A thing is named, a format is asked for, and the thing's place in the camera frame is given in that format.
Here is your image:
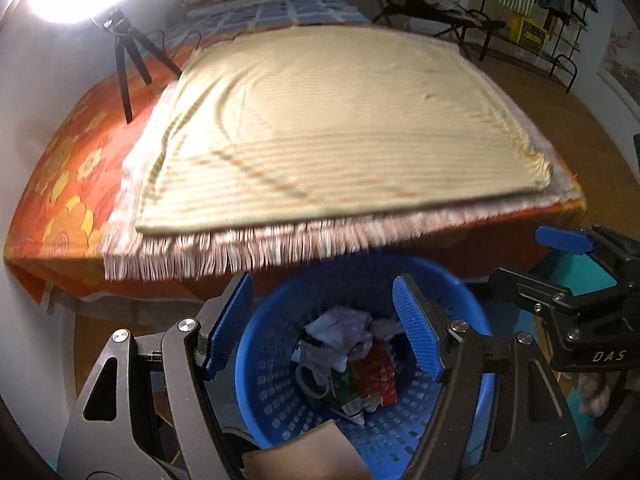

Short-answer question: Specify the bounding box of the yellow striped towel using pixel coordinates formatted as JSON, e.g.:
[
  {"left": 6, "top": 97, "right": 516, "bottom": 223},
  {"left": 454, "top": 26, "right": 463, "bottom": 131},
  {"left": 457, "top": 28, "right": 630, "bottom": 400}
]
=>
[{"left": 136, "top": 26, "right": 553, "bottom": 235}]

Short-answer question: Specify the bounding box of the white ring band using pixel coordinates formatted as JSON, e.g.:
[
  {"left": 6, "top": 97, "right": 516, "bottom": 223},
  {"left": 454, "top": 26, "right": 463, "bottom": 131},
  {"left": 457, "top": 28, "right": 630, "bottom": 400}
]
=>
[{"left": 295, "top": 362, "right": 333, "bottom": 401}]

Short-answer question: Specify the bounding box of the beige fringed woven blanket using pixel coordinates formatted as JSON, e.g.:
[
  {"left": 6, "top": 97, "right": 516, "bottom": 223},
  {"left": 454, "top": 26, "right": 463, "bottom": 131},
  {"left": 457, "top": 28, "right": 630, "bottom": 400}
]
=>
[{"left": 102, "top": 35, "right": 586, "bottom": 281}]

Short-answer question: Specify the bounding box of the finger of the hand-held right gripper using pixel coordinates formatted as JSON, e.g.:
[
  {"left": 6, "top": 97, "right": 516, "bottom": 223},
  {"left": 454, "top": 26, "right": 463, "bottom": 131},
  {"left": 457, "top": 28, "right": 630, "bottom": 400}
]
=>
[
  {"left": 487, "top": 267, "right": 592, "bottom": 322},
  {"left": 534, "top": 225, "right": 640, "bottom": 288}
]

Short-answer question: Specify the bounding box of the yellow crate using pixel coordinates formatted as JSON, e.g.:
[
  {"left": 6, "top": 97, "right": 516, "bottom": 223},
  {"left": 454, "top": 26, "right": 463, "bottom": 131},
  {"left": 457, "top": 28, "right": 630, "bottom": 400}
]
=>
[{"left": 505, "top": 14, "right": 548, "bottom": 56}]

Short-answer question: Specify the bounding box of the black drying rack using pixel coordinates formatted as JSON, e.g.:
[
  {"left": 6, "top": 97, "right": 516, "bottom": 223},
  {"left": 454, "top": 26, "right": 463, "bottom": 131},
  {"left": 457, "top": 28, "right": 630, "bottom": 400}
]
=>
[{"left": 480, "top": 0, "right": 601, "bottom": 93}]

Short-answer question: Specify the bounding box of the green and white carton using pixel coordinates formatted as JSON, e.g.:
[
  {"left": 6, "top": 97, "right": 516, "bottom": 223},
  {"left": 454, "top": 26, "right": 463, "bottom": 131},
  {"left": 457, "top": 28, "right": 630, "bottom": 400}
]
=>
[{"left": 327, "top": 365, "right": 366, "bottom": 426}]

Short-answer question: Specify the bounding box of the black tripod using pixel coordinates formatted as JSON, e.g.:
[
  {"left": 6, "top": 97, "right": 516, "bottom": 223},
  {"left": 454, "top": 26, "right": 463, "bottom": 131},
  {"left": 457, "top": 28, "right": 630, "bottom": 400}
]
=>
[{"left": 90, "top": 7, "right": 183, "bottom": 125}]

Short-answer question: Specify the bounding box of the teal floor mat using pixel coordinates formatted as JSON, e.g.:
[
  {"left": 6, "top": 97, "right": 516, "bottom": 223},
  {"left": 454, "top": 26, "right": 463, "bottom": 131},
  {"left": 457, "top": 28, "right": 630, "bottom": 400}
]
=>
[{"left": 470, "top": 247, "right": 621, "bottom": 466}]

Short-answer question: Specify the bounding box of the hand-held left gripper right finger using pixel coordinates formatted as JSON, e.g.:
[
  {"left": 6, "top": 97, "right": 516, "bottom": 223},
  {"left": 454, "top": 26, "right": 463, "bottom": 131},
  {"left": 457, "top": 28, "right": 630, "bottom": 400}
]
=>
[{"left": 392, "top": 274, "right": 587, "bottom": 480}]

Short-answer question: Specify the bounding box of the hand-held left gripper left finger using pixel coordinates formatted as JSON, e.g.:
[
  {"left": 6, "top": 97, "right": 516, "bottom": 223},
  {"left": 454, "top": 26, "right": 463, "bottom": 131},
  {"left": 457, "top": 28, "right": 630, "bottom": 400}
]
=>
[{"left": 57, "top": 273, "right": 254, "bottom": 480}]

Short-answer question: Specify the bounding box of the person's right hand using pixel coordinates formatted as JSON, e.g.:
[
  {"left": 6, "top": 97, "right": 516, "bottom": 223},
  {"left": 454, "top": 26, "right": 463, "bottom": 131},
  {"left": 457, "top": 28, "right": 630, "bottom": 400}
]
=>
[{"left": 574, "top": 372, "right": 619, "bottom": 418}]

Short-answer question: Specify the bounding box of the blue plastic basket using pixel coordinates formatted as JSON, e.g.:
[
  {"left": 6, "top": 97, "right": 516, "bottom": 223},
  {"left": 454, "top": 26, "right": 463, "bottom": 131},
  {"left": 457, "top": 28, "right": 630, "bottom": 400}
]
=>
[{"left": 235, "top": 254, "right": 493, "bottom": 480}]

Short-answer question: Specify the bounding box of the red snack packet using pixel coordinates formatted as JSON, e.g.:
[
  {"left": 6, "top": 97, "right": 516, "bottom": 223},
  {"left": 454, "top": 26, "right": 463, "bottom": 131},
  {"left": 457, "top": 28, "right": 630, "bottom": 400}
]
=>
[{"left": 350, "top": 347, "right": 398, "bottom": 406}]

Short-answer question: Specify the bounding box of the blue checked bedsheet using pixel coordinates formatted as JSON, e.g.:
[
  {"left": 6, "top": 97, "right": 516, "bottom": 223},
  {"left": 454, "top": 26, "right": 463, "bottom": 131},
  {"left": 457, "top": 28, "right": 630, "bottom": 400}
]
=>
[{"left": 165, "top": 0, "right": 373, "bottom": 48}]

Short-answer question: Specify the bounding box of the wall poster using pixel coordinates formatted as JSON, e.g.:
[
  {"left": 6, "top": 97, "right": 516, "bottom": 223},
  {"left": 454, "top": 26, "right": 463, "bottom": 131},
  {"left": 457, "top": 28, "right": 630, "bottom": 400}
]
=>
[{"left": 597, "top": 15, "right": 640, "bottom": 106}]

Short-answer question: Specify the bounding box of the brown cardboard piece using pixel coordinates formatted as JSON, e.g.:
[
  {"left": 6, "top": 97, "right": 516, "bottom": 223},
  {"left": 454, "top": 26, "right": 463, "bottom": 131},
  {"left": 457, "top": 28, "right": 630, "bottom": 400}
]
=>
[{"left": 242, "top": 420, "right": 373, "bottom": 480}]

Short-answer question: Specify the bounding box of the large white paper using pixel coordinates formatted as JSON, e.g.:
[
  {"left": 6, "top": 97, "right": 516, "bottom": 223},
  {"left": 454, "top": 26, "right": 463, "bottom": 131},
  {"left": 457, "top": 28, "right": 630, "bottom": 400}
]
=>
[{"left": 304, "top": 305, "right": 373, "bottom": 356}]

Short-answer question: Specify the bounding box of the orange floral bedsheet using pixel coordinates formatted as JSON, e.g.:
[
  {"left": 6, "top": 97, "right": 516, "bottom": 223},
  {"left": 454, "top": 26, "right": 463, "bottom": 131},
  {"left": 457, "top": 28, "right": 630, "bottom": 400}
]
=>
[{"left": 4, "top": 42, "right": 586, "bottom": 306}]

